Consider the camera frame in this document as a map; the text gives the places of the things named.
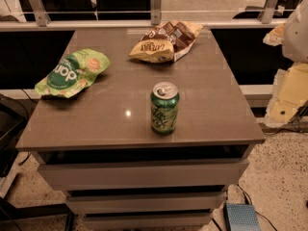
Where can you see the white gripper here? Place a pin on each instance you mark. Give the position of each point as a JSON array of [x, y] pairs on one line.
[[296, 33]]

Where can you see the brown yellow chip bag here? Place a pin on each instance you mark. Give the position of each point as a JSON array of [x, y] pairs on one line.
[[167, 42]]

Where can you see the green soda can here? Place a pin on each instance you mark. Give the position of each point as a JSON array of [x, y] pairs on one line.
[[164, 107]]

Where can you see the green chip bag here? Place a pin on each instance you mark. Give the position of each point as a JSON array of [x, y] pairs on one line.
[[73, 73]]

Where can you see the metal railing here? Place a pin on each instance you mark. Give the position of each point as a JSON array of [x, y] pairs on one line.
[[135, 13]]

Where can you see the blue perforated box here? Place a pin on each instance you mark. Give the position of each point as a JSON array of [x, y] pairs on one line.
[[241, 217]]

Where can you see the grey drawer cabinet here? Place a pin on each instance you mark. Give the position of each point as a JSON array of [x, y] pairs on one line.
[[99, 149]]

